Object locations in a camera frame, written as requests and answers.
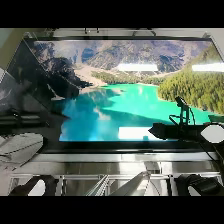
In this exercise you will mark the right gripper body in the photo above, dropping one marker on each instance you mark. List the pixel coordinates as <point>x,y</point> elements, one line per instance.
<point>165,131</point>

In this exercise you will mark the white garment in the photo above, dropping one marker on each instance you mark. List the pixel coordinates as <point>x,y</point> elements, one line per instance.
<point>20,147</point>

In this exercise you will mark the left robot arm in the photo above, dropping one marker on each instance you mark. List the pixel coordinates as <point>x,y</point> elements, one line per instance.
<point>51,183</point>

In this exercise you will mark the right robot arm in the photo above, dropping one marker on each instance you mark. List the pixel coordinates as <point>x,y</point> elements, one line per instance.
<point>213,134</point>

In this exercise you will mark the black garment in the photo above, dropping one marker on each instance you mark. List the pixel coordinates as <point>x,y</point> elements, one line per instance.
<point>30,90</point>

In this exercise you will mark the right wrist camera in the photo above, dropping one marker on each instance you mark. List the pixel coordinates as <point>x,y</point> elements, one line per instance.
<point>181,102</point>

